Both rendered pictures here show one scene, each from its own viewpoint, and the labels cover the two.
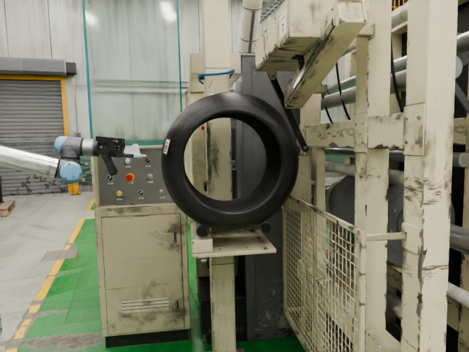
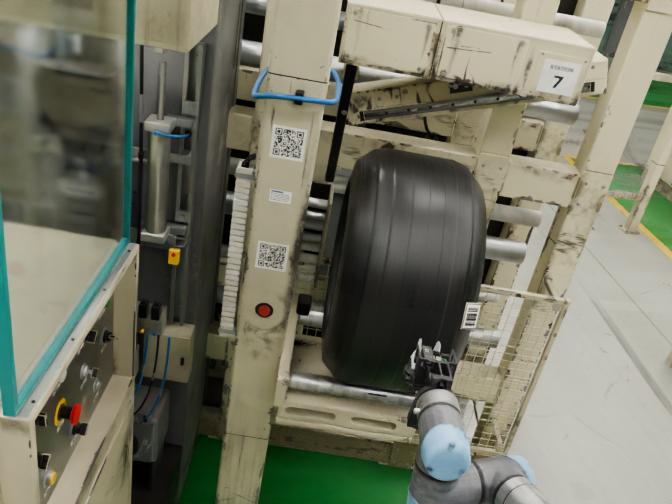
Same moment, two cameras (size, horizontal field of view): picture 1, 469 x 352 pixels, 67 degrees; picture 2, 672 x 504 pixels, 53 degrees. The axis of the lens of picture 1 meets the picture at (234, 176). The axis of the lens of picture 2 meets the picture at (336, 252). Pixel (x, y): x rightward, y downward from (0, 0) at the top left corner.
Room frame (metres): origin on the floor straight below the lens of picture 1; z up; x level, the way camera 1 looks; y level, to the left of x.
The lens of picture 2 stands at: (1.67, 1.52, 2.04)
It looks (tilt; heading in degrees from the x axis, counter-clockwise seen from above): 29 degrees down; 274
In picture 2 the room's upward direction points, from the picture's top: 11 degrees clockwise
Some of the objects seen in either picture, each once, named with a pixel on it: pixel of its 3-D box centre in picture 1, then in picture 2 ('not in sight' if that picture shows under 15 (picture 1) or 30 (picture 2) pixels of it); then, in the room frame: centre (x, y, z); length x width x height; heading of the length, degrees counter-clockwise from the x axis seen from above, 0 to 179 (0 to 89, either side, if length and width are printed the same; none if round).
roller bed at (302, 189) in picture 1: (292, 181); (294, 231); (1.95, -0.32, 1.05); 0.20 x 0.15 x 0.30; 8
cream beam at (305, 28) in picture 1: (295, 40); (460, 45); (1.60, -0.28, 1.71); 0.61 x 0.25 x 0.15; 8
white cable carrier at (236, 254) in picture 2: not in sight; (237, 253); (2.01, 0.13, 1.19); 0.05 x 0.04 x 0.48; 98
